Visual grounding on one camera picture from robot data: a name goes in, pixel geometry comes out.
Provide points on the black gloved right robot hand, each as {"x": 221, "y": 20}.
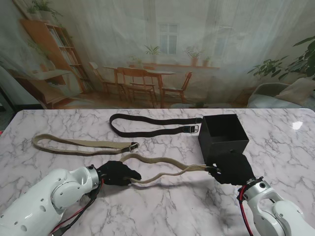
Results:
{"x": 233, "y": 169}

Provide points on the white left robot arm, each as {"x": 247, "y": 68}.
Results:
{"x": 37, "y": 209}

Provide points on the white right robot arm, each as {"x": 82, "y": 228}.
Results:
{"x": 270, "y": 211}

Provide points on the printed room scene backdrop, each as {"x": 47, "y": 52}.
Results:
{"x": 157, "y": 49}

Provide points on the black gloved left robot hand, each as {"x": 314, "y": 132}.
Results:
{"x": 118, "y": 173}

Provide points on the dark brown braided belt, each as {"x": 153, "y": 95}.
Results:
{"x": 147, "y": 134}

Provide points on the beige braided belt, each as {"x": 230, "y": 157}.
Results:
{"x": 73, "y": 142}
{"x": 197, "y": 168}

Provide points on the black belt storage box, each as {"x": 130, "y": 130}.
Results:
{"x": 221, "y": 147}

